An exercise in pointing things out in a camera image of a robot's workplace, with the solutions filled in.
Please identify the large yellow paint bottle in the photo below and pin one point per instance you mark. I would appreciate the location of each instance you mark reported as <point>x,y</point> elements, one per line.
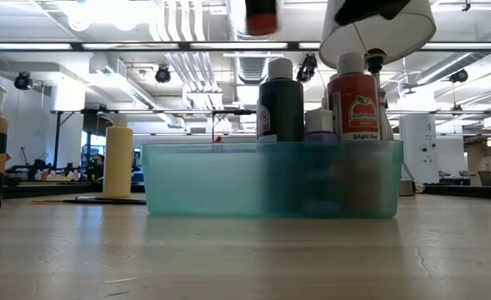
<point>118,166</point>

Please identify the small purple paint bottle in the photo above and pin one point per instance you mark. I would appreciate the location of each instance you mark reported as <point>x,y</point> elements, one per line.
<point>320,125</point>

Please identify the person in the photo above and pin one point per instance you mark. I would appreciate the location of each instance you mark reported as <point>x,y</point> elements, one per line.
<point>98,164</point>

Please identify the red-and-black tool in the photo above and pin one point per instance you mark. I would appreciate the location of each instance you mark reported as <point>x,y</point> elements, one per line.
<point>7,157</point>

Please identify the teal translucent plastic bin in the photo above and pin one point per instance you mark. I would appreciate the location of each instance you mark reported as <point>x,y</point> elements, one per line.
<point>186,183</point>

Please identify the small red paint bottle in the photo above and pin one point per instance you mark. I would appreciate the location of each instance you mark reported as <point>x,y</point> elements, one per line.
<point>262,18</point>

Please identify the grey office chair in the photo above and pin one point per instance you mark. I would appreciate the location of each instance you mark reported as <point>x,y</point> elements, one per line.
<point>490,178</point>

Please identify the white-shaded table lamp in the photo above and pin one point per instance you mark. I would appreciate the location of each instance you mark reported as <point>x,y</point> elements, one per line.
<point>395,37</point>

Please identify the large grey paint bottle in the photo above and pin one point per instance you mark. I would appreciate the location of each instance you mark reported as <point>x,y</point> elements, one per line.
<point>282,108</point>

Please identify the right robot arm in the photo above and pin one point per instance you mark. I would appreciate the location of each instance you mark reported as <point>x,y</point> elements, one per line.
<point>370,10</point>

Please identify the large red paint bottle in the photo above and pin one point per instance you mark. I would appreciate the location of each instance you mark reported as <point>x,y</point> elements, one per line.
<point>355,104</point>

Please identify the black overhead crossbar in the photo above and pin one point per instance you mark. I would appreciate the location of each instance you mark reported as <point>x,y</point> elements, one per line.
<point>145,46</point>

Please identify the black ceiling spotlight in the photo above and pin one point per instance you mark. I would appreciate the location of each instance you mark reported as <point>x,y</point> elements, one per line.
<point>162,74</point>
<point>23,80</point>
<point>459,76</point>
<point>307,66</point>

